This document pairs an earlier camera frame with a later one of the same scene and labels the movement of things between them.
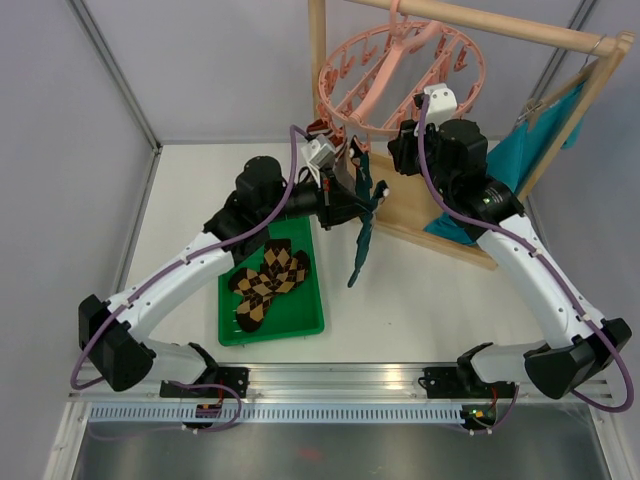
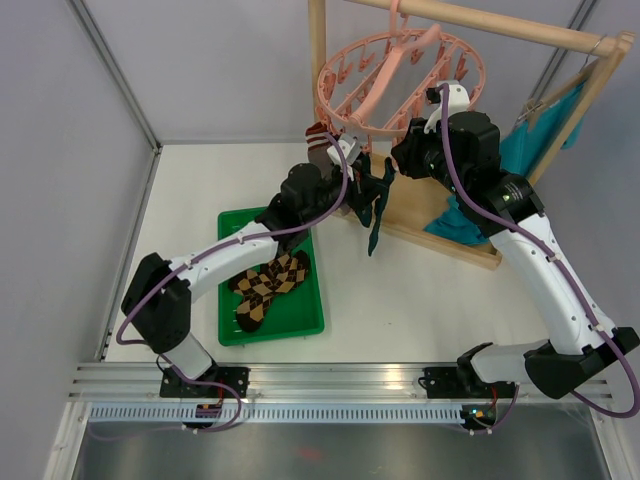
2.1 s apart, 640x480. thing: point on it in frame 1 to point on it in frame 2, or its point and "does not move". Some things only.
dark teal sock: (372, 195) to (377, 194)
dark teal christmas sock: (363, 177) does not move
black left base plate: (236, 376) does not move
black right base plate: (444, 383) does not move
